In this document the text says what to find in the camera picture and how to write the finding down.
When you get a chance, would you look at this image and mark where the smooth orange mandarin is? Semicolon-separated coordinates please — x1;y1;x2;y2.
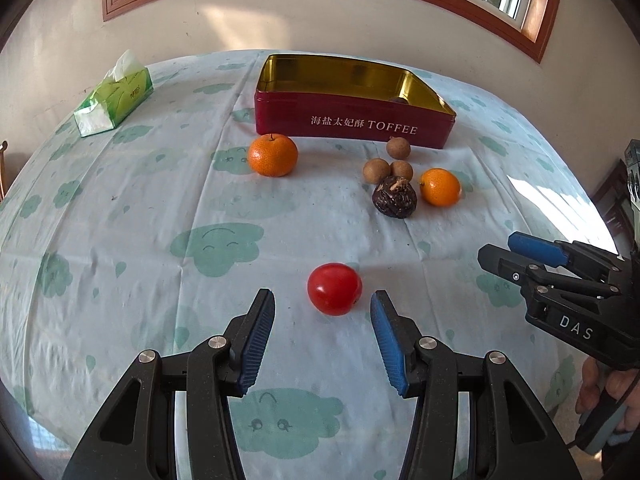
419;168;461;207

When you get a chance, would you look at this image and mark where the wrinkled dark passion fruit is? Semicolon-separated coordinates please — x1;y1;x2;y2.
372;176;418;219

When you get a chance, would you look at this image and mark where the brown longan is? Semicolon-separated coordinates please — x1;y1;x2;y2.
386;136;411;160
390;160;414;181
362;158;392;184

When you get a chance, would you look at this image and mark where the wooden chair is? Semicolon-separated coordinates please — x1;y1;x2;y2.
0;140;8;201

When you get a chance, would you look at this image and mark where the cloud pattern tablecloth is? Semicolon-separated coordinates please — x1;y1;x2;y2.
1;51;614;479

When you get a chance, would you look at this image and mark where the small stemmed orange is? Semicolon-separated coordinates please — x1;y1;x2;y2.
247;133;298;178

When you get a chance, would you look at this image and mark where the red toffee tin box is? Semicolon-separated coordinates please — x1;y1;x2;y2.
254;53;457;150

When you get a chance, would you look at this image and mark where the person right hand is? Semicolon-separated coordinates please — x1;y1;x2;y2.
575;356;640;432

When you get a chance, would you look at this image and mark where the green tissue pack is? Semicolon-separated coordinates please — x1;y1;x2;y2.
73;50;154;138

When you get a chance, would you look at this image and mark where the red cherry tomato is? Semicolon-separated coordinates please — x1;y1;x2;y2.
307;262;362;316

